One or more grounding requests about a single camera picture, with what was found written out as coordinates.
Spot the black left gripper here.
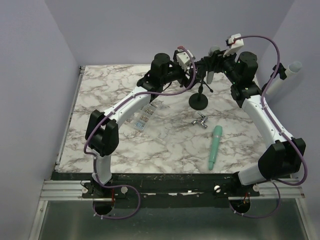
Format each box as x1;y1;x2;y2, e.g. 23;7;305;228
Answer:
160;51;201;90

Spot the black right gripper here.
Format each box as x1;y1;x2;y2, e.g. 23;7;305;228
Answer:
203;47;240;85

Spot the black tripod microphone stand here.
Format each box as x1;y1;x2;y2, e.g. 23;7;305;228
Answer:
177;75;214;93

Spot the silver grey microphone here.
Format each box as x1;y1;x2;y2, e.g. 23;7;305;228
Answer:
206;45;220;85

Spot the black round-base microphone stand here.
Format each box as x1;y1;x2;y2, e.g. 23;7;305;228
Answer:
188;56;218;110

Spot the mint green microphone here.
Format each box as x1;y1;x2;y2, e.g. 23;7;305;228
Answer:
208;125;223;171

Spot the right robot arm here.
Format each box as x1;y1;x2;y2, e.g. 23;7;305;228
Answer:
209;49;307;196

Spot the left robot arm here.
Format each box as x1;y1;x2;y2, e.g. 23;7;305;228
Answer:
83;46;197;198

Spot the white microphone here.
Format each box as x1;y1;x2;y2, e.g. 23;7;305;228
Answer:
266;61;303;97

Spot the clear plastic screw box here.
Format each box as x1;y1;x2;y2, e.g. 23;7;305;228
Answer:
121;100;173;145

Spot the chrome water tap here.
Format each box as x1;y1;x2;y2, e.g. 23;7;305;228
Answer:
191;111;208;129

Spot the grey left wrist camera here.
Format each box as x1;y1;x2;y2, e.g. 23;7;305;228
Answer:
176;46;196;71

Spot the black front mounting rail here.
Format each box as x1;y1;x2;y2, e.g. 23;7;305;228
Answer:
82;172;287;210

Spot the aluminium frame profile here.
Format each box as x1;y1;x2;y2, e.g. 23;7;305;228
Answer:
39;178;96;201

